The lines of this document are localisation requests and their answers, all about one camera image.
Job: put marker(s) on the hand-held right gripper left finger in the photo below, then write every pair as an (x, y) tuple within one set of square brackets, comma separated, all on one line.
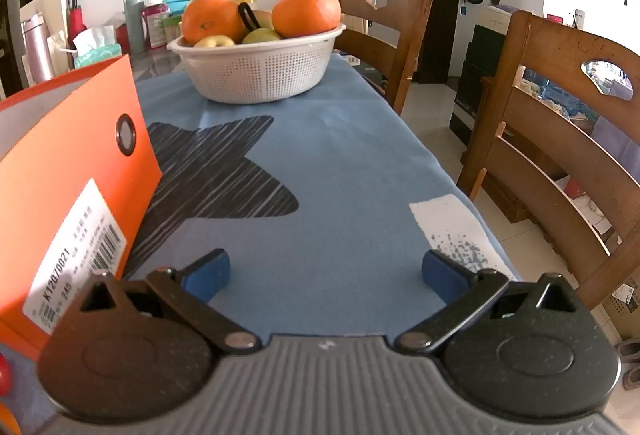
[(207, 272)]

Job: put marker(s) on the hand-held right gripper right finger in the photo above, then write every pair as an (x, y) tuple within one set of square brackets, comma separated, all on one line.
[(440, 272)]

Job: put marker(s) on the orange cardboard box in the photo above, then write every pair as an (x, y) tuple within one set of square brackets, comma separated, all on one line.
[(75, 140)]

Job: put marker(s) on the blue printed tablecloth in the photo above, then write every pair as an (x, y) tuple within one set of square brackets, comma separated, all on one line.
[(350, 165)]

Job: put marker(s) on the wooden chair with heart cutout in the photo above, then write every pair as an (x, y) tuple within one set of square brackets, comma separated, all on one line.
[(540, 125), (400, 30)]

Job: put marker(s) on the pair of brown shoes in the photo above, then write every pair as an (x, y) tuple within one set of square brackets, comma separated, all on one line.
[(630, 360)]

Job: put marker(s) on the white plastic basket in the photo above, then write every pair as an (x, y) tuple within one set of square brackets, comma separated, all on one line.
[(260, 70)]

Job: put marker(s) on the stack of black boxes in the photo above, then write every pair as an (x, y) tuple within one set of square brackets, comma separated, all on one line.
[(480, 60)]

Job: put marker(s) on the yellow apple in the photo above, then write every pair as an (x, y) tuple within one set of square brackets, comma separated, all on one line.
[(215, 41)]

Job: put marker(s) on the green pear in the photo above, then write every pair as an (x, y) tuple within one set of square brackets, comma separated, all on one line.
[(261, 36)]

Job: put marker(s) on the teal tissue box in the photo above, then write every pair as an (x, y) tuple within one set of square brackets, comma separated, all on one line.
[(97, 52)]

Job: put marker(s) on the red lidded jar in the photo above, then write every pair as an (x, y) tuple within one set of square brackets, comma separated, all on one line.
[(155, 27)]

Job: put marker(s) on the large orange with navel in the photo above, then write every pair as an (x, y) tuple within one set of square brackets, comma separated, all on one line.
[(212, 17)]

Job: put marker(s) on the grey tall bottle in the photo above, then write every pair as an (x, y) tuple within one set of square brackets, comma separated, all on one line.
[(134, 22)]

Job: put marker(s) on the teal plastic container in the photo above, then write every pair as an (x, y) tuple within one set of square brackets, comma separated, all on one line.
[(177, 6)]

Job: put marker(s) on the steel thermos bottle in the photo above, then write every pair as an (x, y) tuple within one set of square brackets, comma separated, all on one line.
[(37, 50)]

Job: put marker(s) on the large round orange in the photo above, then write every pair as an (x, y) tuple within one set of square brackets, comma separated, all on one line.
[(306, 10)]

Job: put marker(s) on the red folded umbrella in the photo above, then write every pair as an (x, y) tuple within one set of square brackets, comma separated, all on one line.
[(77, 22)]

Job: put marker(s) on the brown paper bag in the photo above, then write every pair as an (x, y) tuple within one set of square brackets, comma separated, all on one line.
[(50, 10)]

